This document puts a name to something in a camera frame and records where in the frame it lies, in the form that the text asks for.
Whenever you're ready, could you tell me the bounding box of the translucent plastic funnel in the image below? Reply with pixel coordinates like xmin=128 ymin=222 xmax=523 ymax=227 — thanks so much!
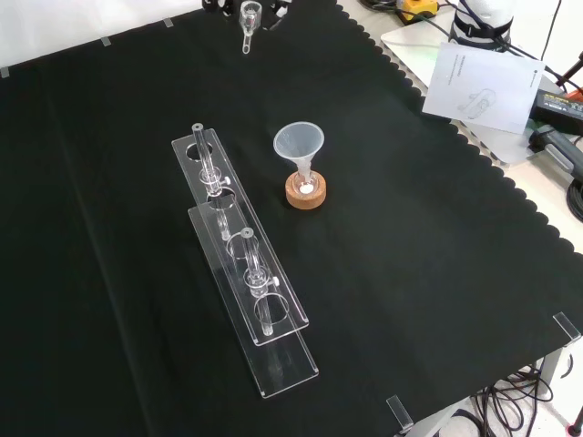
xmin=272 ymin=121 xmax=326 ymax=182

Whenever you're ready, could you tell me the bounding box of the small round-bottom glass flask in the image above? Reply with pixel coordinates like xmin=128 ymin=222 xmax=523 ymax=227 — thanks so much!
xmin=294 ymin=168 xmax=317 ymax=196

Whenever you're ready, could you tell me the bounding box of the white table leg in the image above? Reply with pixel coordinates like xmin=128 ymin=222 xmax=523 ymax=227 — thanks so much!
xmin=540 ymin=343 xmax=576 ymax=389

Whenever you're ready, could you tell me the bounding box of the pale board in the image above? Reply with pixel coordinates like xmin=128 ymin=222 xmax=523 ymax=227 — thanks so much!
xmin=379 ymin=21 xmax=548 ymax=166

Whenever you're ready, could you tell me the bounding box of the black tripod leg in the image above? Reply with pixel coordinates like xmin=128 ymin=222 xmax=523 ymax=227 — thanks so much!
xmin=554 ymin=50 xmax=583 ymax=88

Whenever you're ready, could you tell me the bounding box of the black cable bundle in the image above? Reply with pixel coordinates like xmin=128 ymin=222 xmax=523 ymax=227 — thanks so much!
xmin=468 ymin=363 xmax=555 ymax=437

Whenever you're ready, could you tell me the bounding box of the black scalloped table cloth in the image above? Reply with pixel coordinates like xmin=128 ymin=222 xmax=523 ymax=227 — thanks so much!
xmin=0 ymin=0 xmax=583 ymax=437

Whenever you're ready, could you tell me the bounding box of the cork ring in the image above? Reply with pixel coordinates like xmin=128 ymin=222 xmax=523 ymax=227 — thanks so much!
xmin=284 ymin=172 xmax=329 ymax=211

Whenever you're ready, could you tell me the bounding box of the clear cloth clamp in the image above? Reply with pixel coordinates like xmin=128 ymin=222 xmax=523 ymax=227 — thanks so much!
xmin=552 ymin=311 xmax=583 ymax=342
xmin=385 ymin=394 xmax=414 ymax=434

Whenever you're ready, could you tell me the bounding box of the clear glass weighing funnel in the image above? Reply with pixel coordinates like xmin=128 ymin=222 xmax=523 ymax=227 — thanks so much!
xmin=238 ymin=0 xmax=263 ymax=56

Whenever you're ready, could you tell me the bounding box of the white printed paper sheet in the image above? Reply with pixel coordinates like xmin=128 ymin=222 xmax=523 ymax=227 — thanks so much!
xmin=421 ymin=42 xmax=547 ymax=136

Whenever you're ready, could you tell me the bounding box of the yellow stop button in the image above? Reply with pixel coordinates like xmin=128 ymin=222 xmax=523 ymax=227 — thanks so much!
xmin=394 ymin=0 xmax=439 ymax=25

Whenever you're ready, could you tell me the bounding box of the coiled black cable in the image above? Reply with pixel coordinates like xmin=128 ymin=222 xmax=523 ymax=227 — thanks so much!
xmin=566 ymin=178 xmax=583 ymax=220

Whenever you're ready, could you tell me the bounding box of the grey handle tool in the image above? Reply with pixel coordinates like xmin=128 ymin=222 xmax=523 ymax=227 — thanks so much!
xmin=527 ymin=125 xmax=583 ymax=177

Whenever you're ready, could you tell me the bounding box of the black power adapter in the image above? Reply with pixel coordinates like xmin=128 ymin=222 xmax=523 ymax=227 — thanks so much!
xmin=530 ymin=87 xmax=583 ymax=137

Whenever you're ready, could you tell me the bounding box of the clear acrylic funnel stand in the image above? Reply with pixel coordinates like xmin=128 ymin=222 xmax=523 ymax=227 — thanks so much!
xmin=170 ymin=121 xmax=320 ymax=401

